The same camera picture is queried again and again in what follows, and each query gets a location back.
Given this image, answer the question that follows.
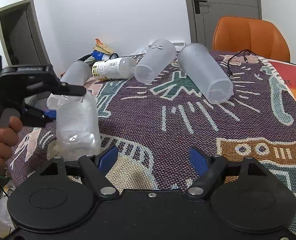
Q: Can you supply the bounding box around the grey frosted tapered cup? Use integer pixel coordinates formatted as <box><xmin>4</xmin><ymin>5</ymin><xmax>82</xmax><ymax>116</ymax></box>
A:
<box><xmin>47</xmin><ymin>61</ymin><xmax>92</xmax><ymax>110</ymax></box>

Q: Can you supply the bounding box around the person's left hand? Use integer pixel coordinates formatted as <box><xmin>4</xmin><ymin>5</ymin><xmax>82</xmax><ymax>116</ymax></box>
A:
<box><xmin>0</xmin><ymin>116</ymin><xmax>22</xmax><ymax>169</ymax></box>

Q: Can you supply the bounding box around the tall frosted plastic cup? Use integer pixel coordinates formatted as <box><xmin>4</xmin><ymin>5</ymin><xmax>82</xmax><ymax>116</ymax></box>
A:
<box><xmin>177</xmin><ymin>43</ymin><xmax>233</xmax><ymax>105</ymax></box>

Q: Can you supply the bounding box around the small frosted plastic cup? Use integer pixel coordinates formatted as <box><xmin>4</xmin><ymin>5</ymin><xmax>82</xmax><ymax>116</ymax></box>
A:
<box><xmin>134</xmin><ymin>39</ymin><xmax>177</xmax><ymax>83</ymax></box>

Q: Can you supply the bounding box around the dark doorway frame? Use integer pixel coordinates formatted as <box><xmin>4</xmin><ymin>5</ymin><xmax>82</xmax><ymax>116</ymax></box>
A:
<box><xmin>0</xmin><ymin>0</ymin><xmax>50</xmax><ymax>66</ymax></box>

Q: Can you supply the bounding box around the black usb cable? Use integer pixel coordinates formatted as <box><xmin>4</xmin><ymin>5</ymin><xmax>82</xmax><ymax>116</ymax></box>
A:
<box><xmin>227</xmin><ymin>49</ymin><xmax>260</xmax><ymax>78</ymax></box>

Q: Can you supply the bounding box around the clear crinkled plastic cup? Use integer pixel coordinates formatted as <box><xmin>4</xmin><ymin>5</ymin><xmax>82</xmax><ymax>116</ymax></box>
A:
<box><xmin>56</xmin><ymin>92</ymin><xmax>101</xmax><ymax>161</ymax></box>

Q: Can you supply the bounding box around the orange chair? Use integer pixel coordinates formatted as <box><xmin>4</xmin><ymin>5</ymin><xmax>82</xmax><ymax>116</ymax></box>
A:
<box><xmin>213</xmin><ymin>16</ymin><xmax>291</xmax><ymax>62</ymax></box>

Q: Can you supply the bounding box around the black door handle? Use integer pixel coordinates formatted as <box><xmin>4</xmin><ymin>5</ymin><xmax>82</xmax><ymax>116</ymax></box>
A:
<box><xmin>193</xmin><ymin>0</ymin><xmax>208</xmax><ymax>14</ymax></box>

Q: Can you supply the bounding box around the grey door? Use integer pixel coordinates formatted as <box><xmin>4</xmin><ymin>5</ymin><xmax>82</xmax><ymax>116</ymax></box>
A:
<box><xmin>186</xmin><ymin>0</ymin><xmax>262</xmax><ymax>50</ymax></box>

